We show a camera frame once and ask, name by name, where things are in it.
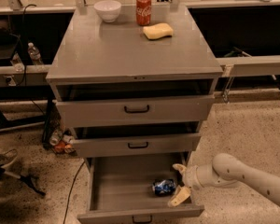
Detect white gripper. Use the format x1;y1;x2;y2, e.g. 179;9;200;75
168;163;200;207

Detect blue pepsi can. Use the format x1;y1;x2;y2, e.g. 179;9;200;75
152;179;175;196

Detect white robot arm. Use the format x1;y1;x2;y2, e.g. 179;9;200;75
168;153;280;207

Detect middle grey drawer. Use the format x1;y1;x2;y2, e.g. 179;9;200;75
73;133;201;158

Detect grey drawer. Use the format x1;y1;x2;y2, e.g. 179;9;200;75
73;133;201;158
57;95;215;128
77;153;203;224

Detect bottom grey drawer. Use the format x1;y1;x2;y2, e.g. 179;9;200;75
77;153;203;224

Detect grey drawer cabinet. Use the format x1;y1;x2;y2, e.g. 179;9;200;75
46;4;224;224

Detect top grey drawer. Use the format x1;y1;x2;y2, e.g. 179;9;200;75
57;95;215;128

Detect red coca-cola can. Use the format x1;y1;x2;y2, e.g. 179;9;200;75
136;0;151;26

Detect small items pile on floor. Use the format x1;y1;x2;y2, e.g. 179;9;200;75
49;129;76;155

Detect yellow sponge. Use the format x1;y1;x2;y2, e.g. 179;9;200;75
143;23;174;40

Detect black tripod stand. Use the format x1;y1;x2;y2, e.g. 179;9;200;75
0;166;46;196

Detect white bowl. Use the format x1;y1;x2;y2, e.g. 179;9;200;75
93;0;121;22

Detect clear water bottle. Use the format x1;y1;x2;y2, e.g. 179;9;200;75
27;42;43;65

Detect black floor cable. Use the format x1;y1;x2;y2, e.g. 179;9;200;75
63;161;86;224

